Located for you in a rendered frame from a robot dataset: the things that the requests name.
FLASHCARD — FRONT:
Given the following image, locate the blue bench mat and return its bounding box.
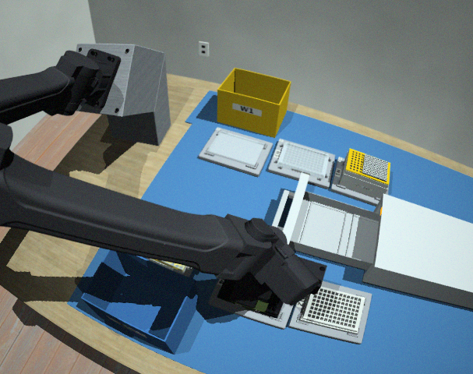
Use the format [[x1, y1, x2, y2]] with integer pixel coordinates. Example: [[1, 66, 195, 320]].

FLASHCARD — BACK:
[[67, 90, 473, 374]]

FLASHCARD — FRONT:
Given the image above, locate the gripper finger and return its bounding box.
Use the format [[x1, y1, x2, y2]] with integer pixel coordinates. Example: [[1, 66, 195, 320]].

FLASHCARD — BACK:
[[239, 299, 269, 312]]

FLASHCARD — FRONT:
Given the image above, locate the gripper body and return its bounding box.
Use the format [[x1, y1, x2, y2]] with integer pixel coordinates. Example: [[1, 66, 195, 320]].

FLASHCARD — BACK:
[[230, 272, 272, 308]]

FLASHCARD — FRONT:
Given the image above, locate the yellow open-top bin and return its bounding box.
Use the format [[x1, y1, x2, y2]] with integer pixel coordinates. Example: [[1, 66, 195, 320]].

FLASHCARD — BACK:
[[217, 68, 291, 138]]

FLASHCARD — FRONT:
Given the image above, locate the blue open-top bin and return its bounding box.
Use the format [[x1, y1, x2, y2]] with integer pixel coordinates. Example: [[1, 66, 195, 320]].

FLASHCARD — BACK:
[[81, 250, 199, 355]]

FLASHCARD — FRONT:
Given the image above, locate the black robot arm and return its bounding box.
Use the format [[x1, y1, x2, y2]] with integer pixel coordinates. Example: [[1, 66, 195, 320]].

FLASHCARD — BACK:
[[0, 48, 327, 305]]

